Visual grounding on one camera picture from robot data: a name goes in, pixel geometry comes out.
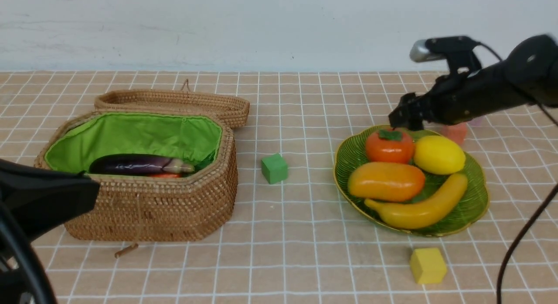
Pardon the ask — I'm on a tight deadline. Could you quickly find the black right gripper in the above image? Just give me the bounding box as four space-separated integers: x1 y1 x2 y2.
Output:
388 73 472 131

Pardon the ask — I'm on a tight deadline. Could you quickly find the yellow toy lemon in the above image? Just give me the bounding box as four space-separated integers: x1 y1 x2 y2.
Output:
413 136 466 175

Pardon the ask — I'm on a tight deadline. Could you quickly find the orange toy persimmon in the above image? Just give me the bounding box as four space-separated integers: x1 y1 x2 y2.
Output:
365 129 415 164

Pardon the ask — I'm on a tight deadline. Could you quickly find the orange yellow toy mango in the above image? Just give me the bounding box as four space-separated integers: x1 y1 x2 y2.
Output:
347 162 426 202

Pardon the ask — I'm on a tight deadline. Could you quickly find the yellow toy banana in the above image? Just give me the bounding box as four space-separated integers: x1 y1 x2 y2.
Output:
364 173 469 230

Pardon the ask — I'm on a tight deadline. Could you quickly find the red toy vegetable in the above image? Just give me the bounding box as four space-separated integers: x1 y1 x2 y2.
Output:
148 173 183 178

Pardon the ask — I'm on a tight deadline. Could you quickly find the purple toy eggplant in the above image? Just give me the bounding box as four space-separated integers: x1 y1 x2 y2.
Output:
89 154 195 176

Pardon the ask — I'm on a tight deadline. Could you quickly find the green toy pepper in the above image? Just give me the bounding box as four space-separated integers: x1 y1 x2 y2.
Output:
193 151 216 173

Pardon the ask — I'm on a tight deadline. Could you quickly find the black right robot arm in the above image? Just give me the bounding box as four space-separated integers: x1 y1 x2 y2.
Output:
388 34 558 131

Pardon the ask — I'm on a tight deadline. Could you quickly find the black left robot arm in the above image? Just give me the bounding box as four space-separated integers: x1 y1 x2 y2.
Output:
1 160 100 304

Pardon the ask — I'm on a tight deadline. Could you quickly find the orange foam cube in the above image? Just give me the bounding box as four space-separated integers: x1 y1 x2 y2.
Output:
441 123 468 146

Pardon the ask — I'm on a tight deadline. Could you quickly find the pink foam cube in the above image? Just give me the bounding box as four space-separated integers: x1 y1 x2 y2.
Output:
467 117 484 127

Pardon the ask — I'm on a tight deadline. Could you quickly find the yellow foam cube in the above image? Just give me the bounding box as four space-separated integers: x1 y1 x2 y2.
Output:
410 248 448 284

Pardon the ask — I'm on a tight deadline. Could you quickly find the green foam cube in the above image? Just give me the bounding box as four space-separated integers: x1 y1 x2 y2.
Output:
261 153 289 184

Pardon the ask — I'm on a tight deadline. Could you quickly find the checkered beige tablecloth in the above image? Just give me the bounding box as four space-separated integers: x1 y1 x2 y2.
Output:
0 71 557 304

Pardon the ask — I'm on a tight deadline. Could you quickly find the wicker basket lid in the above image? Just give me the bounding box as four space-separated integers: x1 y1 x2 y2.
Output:
94 80 250 128

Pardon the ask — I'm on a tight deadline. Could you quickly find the woven wicker basket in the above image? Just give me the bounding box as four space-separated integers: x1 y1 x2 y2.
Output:
34 109 238 242

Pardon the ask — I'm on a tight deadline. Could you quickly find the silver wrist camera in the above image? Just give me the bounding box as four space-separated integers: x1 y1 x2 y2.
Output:
409 36 482 75

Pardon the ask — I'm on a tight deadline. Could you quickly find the black right cable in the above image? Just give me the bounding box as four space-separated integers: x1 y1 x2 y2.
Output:
496 182 558 304

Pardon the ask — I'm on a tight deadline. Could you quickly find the black cable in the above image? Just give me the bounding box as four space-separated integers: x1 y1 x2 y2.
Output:
0 204 57 304
496 182 558 304

